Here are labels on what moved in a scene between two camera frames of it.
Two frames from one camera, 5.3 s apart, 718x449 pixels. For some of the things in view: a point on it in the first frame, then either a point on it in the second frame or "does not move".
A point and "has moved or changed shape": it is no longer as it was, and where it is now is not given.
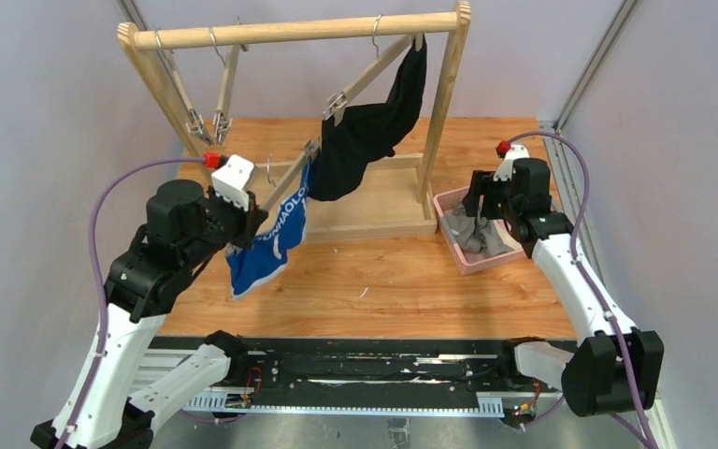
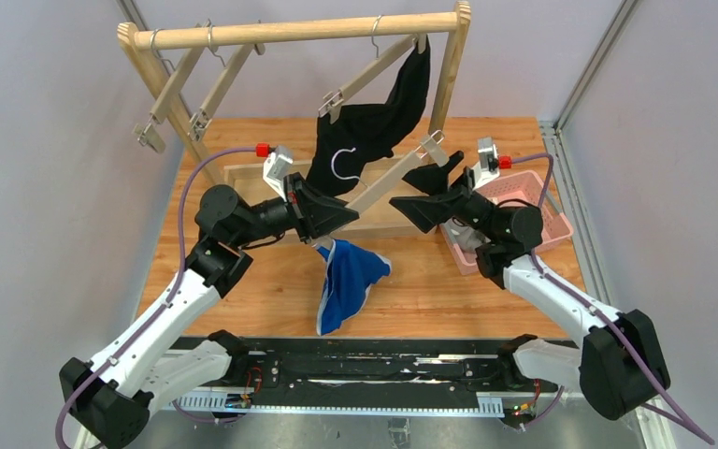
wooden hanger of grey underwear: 222,120 has moved or changed shape
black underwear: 355,137 does not move
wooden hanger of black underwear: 337,102 does not move
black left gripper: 251,223 to 297,206
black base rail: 373,376 does not move
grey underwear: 475,234 does not move
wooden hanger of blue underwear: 311,149 to 432,151
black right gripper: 482,192 to 466,191
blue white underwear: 252,262 to 351,270
